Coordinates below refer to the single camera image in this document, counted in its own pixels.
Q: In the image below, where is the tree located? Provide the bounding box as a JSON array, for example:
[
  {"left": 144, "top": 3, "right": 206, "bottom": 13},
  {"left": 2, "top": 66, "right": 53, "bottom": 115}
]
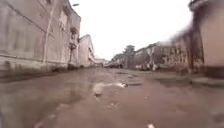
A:
[{"left": 122, "top": 44, "right": 136, "bottom": 69}]

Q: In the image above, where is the brown dirt road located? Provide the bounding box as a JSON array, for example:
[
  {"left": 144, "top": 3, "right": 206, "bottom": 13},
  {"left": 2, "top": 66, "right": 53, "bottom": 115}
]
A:
[{"left": 0, "top": 66, "right": 224, "bottom": 128}]

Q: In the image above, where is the stained grey wall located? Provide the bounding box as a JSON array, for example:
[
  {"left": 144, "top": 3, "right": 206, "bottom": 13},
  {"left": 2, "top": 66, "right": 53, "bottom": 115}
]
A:
[{"left": 133, "top": 29, "right": 193, "bottom": 72}]

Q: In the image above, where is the building with dark gate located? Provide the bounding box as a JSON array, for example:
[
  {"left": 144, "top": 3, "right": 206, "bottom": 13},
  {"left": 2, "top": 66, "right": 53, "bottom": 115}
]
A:
[{"left": 187, "top": 0, "right": 224, "bottom": 80}]

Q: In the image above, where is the large grey building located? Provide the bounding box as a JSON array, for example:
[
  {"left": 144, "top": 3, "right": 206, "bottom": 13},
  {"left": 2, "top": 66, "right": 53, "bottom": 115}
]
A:
[{"left": 0, "top": 0, "right": 82, "bottom": 77}]

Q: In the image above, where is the pale building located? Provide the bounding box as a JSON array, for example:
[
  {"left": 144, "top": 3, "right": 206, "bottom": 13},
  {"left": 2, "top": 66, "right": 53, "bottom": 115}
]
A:
[{"left": 78, "top": 34, "right": 96, "bottom": 69}]

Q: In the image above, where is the puddle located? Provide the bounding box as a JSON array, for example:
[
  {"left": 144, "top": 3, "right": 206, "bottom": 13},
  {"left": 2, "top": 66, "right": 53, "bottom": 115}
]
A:
[{"left": 91, "top": 81, "right": 130, "bottom": 100}]

